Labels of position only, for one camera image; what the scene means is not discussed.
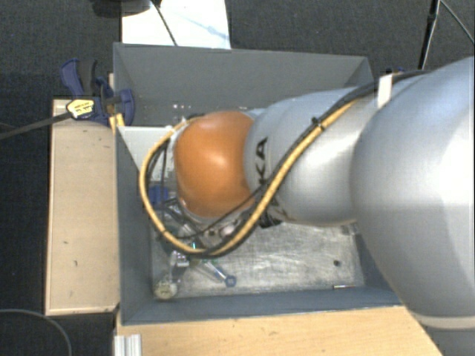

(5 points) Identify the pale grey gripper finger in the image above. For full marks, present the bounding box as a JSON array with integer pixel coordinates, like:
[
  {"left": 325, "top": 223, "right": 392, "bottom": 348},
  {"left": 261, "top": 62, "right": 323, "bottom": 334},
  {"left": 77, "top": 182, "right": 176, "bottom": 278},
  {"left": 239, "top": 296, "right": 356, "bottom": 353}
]
[{"left": 167, "top": 249, "right": 190, "bottom": 286}]

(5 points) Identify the pale round cap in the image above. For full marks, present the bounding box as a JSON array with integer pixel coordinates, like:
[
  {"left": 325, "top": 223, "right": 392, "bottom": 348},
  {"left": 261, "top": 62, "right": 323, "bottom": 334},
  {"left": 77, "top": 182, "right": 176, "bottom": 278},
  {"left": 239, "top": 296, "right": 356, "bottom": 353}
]
[{"left": 153, "top": 280, "right": 179, "bottom": 300}]

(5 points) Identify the blue plastic object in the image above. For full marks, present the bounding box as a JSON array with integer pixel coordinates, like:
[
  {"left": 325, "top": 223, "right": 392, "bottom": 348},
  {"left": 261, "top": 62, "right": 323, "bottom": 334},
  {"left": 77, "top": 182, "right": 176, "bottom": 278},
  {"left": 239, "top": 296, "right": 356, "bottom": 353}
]
[{"left": 148, "top": 184, "right": 177, "bottom": 210}]

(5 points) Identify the grey metal bin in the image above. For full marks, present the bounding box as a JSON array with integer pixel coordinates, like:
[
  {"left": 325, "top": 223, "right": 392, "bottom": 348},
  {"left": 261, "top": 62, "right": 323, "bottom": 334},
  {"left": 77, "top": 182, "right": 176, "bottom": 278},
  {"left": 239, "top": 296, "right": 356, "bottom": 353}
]
[{"left": 112, "top": 42, "right": 404, "bottom": 326}]

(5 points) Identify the pale wood board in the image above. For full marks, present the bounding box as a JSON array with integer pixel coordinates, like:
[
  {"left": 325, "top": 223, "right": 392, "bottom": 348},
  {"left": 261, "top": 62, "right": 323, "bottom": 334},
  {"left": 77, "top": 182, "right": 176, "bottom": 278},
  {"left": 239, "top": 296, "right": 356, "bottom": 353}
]
[{"left": 44, "top": 98, "right": 122, "bottom": 317}]

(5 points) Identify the metal tool with blue ring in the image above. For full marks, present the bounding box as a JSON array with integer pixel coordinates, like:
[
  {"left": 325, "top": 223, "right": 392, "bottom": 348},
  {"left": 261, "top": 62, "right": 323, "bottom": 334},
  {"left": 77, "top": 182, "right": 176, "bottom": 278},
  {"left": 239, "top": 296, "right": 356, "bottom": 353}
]
[{"left": 195, "top": 259, "right": 238, "bottom": 289}]

